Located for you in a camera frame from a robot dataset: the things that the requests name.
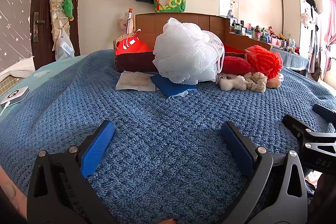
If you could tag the pink pig plush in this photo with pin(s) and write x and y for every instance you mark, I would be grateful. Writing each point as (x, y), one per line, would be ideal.
(122, 23)

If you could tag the white round device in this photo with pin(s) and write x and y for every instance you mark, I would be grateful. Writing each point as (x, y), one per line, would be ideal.
(14, 96)

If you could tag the blue knit blanket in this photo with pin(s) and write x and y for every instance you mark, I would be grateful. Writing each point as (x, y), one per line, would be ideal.
(168, 113)

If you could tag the orange capped marker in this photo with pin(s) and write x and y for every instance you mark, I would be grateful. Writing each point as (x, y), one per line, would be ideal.
(128, 20)

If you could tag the beige hanging fabric organizer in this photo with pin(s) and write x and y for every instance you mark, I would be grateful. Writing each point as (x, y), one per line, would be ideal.
(56, 8)

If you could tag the row of cosmetic bottles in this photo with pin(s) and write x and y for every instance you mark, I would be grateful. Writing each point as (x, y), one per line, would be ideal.
(262, 33)

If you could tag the clear paper packet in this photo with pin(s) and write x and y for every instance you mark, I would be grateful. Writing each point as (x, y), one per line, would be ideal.
(134, 81)

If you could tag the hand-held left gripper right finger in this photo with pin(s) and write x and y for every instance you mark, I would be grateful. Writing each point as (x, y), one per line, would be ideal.
(237, 146)

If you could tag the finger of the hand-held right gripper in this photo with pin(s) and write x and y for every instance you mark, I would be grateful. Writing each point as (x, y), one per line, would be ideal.
(296, 124)
(325, 113)

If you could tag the brown cardboard box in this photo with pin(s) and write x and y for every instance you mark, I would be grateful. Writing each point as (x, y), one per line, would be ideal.
(147, 23)

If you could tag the tan round sponge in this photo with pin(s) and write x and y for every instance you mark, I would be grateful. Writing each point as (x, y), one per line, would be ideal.
(274, 83)

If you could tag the white mesh bath pouf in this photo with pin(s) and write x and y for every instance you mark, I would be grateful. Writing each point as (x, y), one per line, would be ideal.
(183, 53)

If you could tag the red printed plastic bag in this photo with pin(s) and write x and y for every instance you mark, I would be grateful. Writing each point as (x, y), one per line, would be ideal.
(131, 45)

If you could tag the table with denim cloth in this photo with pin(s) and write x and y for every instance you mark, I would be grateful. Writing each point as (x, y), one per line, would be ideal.
(294, 60)

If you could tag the white wardrobe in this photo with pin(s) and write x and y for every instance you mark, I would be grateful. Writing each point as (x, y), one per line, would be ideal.
(292, 22)

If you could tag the white plush toy checked bow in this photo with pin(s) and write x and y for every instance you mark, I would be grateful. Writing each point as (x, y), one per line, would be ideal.
(231, 83)

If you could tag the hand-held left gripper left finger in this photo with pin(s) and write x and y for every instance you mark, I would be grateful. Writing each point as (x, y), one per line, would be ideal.
(97, 148)

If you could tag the red knit ball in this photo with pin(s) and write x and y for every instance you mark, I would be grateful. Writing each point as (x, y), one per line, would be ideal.
(236, 65)

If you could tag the blue cloth white mesh edge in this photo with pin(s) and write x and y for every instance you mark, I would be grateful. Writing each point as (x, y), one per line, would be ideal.
(169, 87)

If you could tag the white crumpled paper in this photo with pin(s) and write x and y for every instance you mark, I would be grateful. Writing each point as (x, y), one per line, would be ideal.
(18, 66)

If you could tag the cream knit scrunchie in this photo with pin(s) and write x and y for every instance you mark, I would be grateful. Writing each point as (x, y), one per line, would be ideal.
(256, 82)

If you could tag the clear hanging plastic bag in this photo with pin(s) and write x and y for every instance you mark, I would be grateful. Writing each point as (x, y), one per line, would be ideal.
(63, 48)

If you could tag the pink curtain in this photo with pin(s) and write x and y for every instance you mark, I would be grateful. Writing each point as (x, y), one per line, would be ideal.
(330, 16)

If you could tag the green plush toy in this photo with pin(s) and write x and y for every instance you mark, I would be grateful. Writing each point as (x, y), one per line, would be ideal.
(68, 7)

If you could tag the red mesh bath pouf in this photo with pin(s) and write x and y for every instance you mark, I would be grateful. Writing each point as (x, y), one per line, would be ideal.
(263, 60)

